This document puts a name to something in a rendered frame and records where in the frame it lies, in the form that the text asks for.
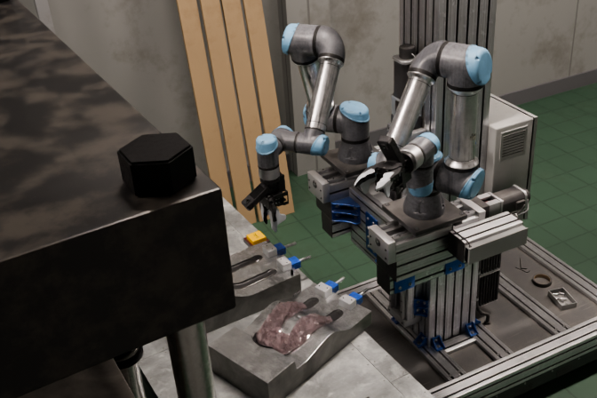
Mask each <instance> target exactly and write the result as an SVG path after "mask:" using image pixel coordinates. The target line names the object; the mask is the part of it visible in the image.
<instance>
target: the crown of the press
mask: <svg viewBox="0 0 597 398"><path fill-rule="evenodd" d="M235 306H236V303H235V290H234V283H233V276H232V268H231V261H230V254H229V247H228V239H227V227H226V220H225V212H224V205H223V198H222V191H221V188H220V187H219V186H218V185H217V184H216V183H215V182H214V181H213V180H211V179H210V178H209V177H208V176H207V175H206V174H205V173H204V172H203V171H202V170H201V169H199V168H198V167H197V166H196V165H195V157H194V150H193V147H192V146H191V145H190V144H189V143H188V142H187V141H185V140H184V139H183V138H182V137H181V136H180V135H179V134H178V133H176V132H174V133H161V132H159V131H158V130H157V129H156V128H155V127H154V125H153V124H151V123H150V122H149V121H148V120H147V119H146V118H145V117H144V116H143V115H142V114H141V113H140V112H139V111H137V110H136V109H135V108H134V107H133V106H132V105H131V104H130V103H129V102H128V101H127V100H126V99H124V98H123V97H122V96H121V95H120V94H119V93H118V92H117V91H116V90H115V89H114V88H112V87H111V86H110V85H109V84H108V83H107V82H106V81H105V80H104V79H103V78H102V77H101V76H99V75H98V74H97V73H96V72H95V71H94V70H93V69H92V68H91V67H90V66H89V65H87V64H86V63H85V62H84V61H83V60H82V59H81V58H80V57H79V56H78V55H77V54H76V53H74V52H73V51H72V50H71V49H70V48H69V47H68V46H67V45H66V44H65V43H64V42H62V41H61V40H60V39H59V38H58V37H57V36H56V35H55V34H54V33H53V32H52V31H51V30H50V29H48V28H47V27H46V26H45V25H44V24H43V22H42V21H40V20H39V19H38V18H37V17H36V16H35V15H34V14H33V13H32V12H31V11H30V10H29V9H28V8H27V7H25V6H24V5H23V4H22V3H21V2H20V1H19V0H0V398H17V397H20V396H22V395H24V394H27V393H30V392H32V391H35V390H36V389H39V388H41V387H43V386H47V385H50V384H51V383H54V382H56V381H58V380H61V379H63V378H66V377H69V376H71V375H73V374H76V373H77V372H80V371H82V370H86V369H88V368H90V367H92V366H95V365H97V364H100V363H102V362H105V361H107V360H110V359H112V358H115V357H117V356H119V355H121V354H125V353H127V352H130V351H131V350H134V349H136V348H138V347H141V346H144V345H146V344H149V343H151V342H153V341H156V340H158V339H160V338H164V337H166V336H168V335H171V334H172V333H175V332H177V331H180V330H183V329H185V328H187V327H190V326H192V325H195V324H197V323H199V322H202V321H205V320H207V319H210V318H212V317H213V316H216V315H218V314H222V313H225V312H226V311H228V310H231V309H233V308H235Z"/></svg>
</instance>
